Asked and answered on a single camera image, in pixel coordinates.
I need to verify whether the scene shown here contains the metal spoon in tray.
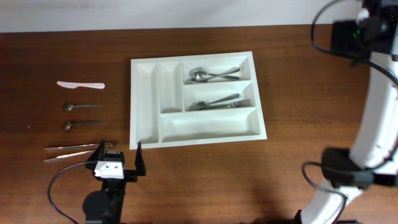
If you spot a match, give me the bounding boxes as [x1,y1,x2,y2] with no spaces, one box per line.
[194,72,240,81]

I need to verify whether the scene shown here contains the metal knife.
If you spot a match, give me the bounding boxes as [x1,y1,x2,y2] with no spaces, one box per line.
[44,143,100,151]
[43,150,95,162]

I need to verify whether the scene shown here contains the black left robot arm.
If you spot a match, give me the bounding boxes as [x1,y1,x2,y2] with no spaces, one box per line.
[82,141,146,224]

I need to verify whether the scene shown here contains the metal fork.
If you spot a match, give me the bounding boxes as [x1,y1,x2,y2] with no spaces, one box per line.
[188,93,242,112]
[189,99,251,111]

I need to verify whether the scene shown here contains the large metal spoon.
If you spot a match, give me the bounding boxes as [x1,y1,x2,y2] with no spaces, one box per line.
[183,67,241,85]

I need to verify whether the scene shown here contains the white plastic cutlery tray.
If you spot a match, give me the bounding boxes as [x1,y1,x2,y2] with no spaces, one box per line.
[129,52,267,150]

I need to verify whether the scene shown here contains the small metal teaspoon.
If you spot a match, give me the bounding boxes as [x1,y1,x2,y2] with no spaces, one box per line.
[62,103,100,111]
[62,121,103,130]

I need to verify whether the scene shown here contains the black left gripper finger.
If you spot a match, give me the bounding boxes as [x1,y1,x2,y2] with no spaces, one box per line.
[134,142,146,176]
[87,141,106,162]

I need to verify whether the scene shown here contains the pink plastic knife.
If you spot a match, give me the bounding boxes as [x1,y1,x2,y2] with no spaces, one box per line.
[57,81,105,89]

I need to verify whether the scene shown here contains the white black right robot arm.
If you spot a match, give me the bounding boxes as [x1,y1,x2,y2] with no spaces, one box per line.
[293,0,397,223]

